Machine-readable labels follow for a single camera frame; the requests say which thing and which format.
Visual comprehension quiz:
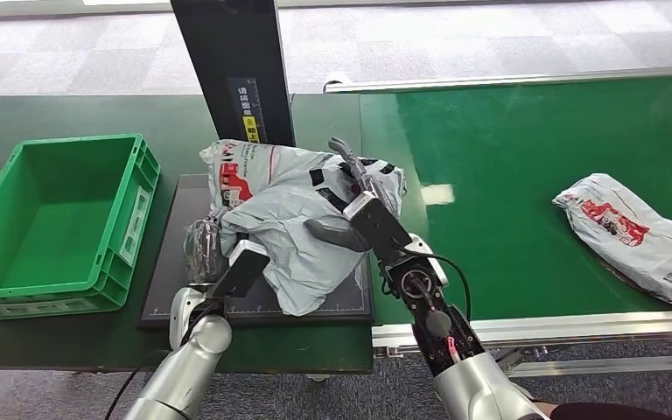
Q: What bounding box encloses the dark green table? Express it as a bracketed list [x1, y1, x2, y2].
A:
[0, 94, 375, 375]

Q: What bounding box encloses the wide aluminium conveyor rail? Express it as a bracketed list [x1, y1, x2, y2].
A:
[370, 309, 672, 379]

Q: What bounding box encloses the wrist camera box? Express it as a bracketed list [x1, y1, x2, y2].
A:
[207, 238, 272, 300]
[342, 190, 414, 265]

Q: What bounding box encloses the black weighing scale platform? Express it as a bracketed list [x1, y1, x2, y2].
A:
[138, 172, 374, 329]

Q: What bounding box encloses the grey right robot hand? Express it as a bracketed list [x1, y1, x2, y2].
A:
[303, 136, 386, 255]

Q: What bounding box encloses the green conveyor belt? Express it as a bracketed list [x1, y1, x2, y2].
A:
[359, 73, 672, 326]

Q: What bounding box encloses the black and yellow column label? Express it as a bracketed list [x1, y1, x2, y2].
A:
[226, 76, 270, 145]

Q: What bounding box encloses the grey plastic mailer package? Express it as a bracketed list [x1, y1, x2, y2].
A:
[196, 138, 408, 319]

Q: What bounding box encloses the grey mailer package red print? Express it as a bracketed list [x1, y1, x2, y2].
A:
[551, 171, 672, 312]

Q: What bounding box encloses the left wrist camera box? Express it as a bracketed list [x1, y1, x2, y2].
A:
[207, 238, 272, 300]

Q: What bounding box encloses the green plastic crate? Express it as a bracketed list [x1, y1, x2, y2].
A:
[0, 133, 162, 322]

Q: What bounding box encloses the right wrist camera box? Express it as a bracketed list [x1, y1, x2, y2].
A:
[342, 190, 414, 265]

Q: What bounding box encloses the black scale column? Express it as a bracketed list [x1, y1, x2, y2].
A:
[170, 0, 298, 149]

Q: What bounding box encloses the thin aluminium conveyor rail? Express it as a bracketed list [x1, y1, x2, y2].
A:
[322, 65, 672, 95]

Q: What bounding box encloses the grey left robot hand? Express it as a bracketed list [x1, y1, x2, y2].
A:
[183, 215, 228, 286]

